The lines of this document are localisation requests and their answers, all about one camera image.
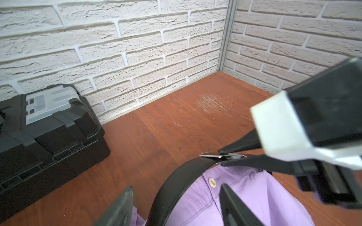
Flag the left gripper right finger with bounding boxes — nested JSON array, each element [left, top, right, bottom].
[[220, 184, 264, 226]]

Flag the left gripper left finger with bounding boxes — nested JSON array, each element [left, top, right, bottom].
[[94, 186, 134, 226]]

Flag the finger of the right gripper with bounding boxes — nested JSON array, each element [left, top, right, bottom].
[[218, 129, 262, 154]]

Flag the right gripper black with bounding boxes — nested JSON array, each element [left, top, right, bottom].
[[221, 154, 362, 209]]

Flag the purple trousers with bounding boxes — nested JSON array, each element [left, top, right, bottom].
[[130, 159, 314, 226]]

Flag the black leather belt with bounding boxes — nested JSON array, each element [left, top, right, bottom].
[[146, 153, 245, 226]]

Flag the black plastic toolbox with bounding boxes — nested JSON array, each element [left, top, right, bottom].
[[1, 84, 110, 222]]

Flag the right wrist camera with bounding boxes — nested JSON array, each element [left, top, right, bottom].
[[251, 57, 362, 170]]

